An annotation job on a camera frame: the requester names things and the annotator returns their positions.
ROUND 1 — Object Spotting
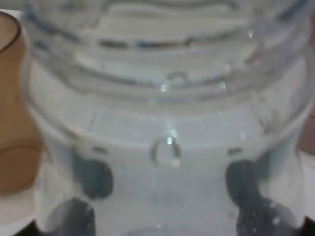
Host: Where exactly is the brown translucent plastic cup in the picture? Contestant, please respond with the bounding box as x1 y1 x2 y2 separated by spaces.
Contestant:
0 12 42 195

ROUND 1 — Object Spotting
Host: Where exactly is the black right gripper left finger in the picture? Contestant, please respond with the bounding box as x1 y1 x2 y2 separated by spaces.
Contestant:
45 151 115 236

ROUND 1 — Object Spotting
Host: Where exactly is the clear plastic water bottle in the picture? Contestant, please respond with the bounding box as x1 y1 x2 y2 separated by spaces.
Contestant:
22 0 315 236

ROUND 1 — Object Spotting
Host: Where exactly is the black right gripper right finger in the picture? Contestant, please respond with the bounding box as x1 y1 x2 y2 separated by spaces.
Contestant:
225 160 299 236

